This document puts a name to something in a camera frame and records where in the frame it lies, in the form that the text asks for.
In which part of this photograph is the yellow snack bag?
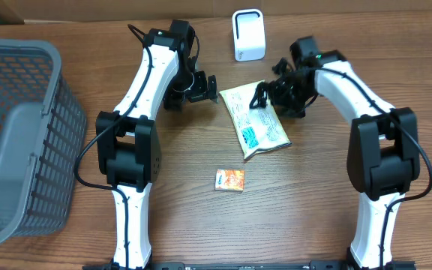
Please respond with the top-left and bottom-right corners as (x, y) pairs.
(219, 80), (292, 161)

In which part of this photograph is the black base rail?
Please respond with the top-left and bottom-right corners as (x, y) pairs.
(82, 260), (416, 270)

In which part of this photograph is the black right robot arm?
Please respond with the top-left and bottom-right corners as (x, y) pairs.
(249, 36), (420, 269)

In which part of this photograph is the white barcode scanner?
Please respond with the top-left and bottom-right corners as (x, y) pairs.
(232, 9), (266, 62)

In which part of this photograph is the small orange box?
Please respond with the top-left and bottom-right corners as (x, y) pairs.
(214, 169), (245, 192)

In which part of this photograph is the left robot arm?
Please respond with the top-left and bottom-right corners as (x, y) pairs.
(95, 19), (218, 269)

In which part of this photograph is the grey plastic shopping basket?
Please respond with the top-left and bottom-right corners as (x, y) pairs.
(0, 39), (87, 244)

